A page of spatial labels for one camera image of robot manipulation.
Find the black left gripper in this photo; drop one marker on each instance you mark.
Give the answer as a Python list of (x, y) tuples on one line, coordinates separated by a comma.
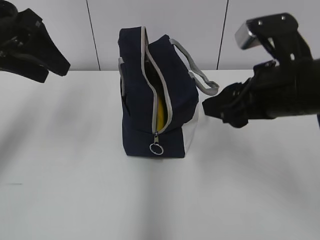
[(16, 30)]

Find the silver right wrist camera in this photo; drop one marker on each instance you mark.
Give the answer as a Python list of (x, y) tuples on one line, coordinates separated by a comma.
[(244, 38)]

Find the navy insulated lunch bag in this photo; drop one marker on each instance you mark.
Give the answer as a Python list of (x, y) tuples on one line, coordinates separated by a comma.
[(161, 68)]

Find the yellow banana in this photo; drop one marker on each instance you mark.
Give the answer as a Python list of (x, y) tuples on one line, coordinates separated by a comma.
[(161, 114)]

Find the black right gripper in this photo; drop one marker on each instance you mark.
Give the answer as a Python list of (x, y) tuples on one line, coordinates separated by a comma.
[(287, 85)]

